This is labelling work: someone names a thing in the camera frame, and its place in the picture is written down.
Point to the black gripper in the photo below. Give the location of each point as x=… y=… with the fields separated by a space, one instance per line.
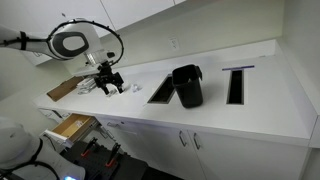
x=106 y=76

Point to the door metal handle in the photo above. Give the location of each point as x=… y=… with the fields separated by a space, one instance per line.
x=182 y=139
x=198 y=146

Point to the cupboard door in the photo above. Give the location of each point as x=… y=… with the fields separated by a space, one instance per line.
x=170 y=154
x=225 y=157

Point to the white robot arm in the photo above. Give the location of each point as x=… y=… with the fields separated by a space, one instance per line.
x=23 y=154

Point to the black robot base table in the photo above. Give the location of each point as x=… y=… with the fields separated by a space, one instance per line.
x=124 y=166

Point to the open wooden drawer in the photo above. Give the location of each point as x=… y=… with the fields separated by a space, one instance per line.
x=71 y=129

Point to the crumpled white paper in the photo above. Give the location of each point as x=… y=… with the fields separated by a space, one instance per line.
x=135 y=88

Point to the stack of magazines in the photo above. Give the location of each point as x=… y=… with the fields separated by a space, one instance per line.
x=86 y=86

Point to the closed white drawer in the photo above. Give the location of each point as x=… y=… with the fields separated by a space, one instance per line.
x=117 y=125

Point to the brown cardboard piece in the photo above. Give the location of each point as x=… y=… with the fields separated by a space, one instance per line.
x=64 y=88

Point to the red black clamp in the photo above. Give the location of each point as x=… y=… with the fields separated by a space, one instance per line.
x=114 y=151
x=91 y=143

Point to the purple tape strip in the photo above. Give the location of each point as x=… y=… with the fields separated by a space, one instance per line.
x=238 y=68

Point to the white wall outlet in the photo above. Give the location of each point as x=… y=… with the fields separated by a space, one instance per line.
x=174 y=43

